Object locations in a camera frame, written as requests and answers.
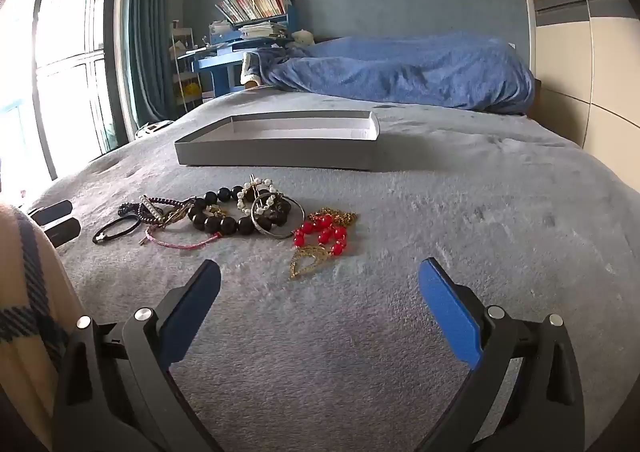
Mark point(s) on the white plush toy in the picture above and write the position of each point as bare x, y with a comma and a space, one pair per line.
303, 37

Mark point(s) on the blue desk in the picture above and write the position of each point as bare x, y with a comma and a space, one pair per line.
220, 65

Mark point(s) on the beige wardrobe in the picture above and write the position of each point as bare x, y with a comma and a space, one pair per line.
595, 57

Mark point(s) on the window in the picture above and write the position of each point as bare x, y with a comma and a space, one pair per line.
65, 57

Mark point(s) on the silver bangle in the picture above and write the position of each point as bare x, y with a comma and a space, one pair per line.
300, 212

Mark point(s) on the stack of papers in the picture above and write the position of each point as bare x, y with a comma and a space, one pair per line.
250, 30

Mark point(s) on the person's left forearm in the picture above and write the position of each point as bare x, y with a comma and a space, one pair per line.
30, 312

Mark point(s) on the blue fleece-lined garment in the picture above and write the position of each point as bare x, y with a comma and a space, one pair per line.
248, 67

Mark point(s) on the blue fleece blanket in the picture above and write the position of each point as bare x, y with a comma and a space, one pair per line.
410, 70

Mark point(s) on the white floor appliance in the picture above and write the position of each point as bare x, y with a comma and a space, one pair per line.
152, 128

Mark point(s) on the teal curtain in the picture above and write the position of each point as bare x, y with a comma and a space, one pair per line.
147, 32

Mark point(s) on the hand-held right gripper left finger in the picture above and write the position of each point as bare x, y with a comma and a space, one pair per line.
192, 312

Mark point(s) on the grey cardboard box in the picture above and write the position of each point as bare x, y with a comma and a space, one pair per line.
280, 150

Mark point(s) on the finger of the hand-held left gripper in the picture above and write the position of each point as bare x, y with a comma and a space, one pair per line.
52, 210
62, 231

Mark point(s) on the white pearl hair clip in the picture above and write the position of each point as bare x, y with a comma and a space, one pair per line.
150, 209

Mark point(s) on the yellow toy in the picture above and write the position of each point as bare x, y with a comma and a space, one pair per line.
191, 90

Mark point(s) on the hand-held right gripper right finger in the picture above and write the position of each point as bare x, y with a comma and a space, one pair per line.
447, 307

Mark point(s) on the row of books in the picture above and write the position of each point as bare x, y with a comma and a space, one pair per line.
255, 5

